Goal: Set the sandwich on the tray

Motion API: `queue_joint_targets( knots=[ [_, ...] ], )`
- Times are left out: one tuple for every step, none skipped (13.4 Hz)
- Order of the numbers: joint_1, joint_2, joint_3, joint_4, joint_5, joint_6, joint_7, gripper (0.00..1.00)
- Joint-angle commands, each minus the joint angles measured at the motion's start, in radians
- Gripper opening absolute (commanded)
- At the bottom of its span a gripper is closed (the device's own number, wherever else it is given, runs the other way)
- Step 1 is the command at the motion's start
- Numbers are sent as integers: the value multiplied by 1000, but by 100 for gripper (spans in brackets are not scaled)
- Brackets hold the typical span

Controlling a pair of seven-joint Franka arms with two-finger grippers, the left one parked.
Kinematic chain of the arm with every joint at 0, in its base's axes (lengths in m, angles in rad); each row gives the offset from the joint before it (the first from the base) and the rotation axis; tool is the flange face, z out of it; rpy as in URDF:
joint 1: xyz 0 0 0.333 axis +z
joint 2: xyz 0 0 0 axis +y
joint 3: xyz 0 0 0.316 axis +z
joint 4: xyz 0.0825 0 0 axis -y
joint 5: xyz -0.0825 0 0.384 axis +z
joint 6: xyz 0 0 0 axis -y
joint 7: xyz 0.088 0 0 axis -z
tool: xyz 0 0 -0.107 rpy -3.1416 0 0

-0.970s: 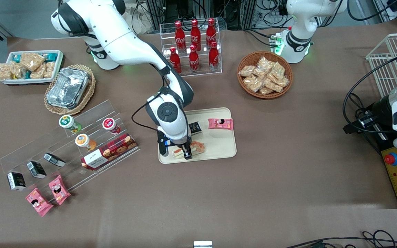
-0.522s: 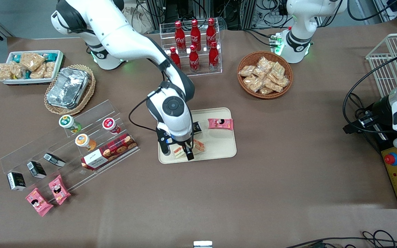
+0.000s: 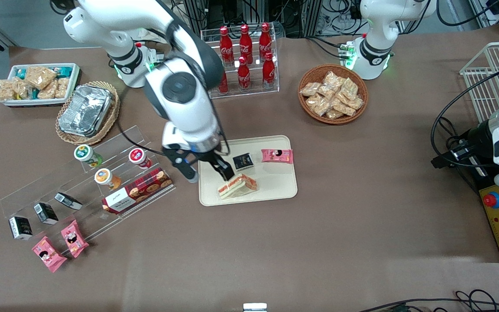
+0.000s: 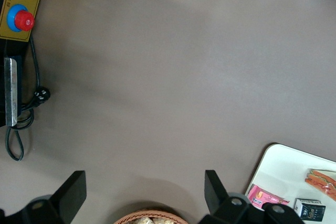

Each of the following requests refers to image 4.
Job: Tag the round wicker basket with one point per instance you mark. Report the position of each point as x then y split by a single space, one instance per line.
136 214

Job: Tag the clear bagged cracker packet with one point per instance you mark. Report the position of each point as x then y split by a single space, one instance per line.
168 220
143 220

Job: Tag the triangle sandwich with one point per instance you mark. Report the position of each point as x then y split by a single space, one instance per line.
321 182

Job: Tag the silver metal bar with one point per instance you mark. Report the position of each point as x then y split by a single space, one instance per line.
10 90

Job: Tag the black snack box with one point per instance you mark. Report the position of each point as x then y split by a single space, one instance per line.
312 211

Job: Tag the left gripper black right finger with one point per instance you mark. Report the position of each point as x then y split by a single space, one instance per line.
216 192

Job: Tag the beige plastic tray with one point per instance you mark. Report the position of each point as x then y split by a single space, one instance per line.
283 166

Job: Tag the pink snack packet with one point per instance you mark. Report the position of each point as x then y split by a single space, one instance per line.
262 195

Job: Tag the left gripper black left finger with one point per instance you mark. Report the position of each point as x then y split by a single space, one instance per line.
71 195

